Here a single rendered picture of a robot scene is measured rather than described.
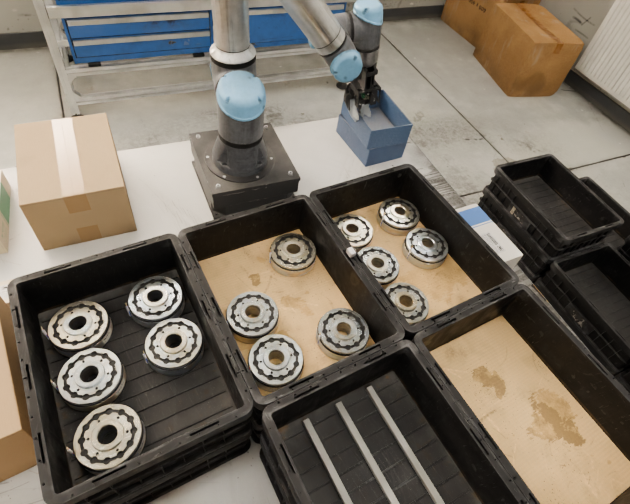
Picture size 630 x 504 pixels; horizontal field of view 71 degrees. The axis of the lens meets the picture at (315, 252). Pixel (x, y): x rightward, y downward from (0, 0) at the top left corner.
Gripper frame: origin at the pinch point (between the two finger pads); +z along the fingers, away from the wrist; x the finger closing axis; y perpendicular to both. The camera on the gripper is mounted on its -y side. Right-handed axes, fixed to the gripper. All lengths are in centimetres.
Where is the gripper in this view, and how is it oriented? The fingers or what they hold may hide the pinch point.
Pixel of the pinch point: (356, 116)
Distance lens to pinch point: 147.7
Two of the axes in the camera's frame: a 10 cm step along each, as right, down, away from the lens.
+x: 9.3, -3.0, 2.0
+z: 0.1, 5.8, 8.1
